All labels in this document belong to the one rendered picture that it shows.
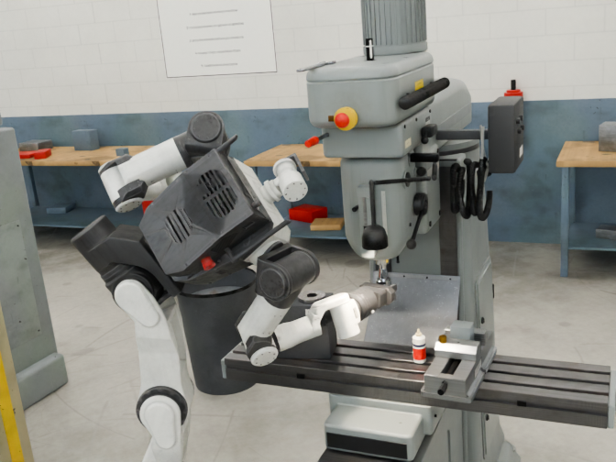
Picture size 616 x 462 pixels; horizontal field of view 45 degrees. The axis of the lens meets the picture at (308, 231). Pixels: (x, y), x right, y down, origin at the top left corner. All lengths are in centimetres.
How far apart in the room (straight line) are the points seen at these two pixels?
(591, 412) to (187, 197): 125
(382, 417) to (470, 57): 446
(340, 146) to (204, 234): 52
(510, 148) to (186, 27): 537
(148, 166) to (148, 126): 574
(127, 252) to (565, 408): 128
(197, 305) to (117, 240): 216
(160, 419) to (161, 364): 15
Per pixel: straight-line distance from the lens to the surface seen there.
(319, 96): 202
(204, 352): 425
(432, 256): 267
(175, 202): 187
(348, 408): 240
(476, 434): 296
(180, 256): 186
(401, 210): 217
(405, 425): 230
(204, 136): 197
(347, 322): 213
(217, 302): 408
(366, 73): 197
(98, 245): 201
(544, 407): 228
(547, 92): 635
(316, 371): 242
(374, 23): 234
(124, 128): 794
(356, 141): 210
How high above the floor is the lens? 204
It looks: 16 degrees down
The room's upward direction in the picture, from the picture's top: 5 degrees counter-clockwise
